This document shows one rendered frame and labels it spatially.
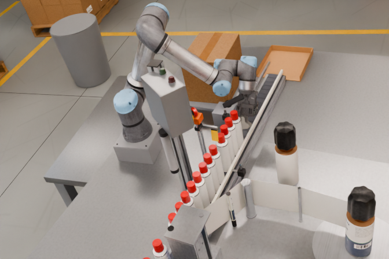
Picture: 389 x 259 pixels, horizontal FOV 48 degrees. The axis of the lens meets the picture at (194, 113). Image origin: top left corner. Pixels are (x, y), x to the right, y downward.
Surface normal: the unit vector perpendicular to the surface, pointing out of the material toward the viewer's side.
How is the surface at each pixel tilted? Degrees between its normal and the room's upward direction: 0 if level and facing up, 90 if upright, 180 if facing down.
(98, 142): 0
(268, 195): 90
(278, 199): 90
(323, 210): 90
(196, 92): 90
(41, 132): 0
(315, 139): 0
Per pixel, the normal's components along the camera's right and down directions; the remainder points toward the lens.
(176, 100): 0.49, 0.47
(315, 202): -0.51, 0.60
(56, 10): -0.28, 0.63
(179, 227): -0.18, -0.77
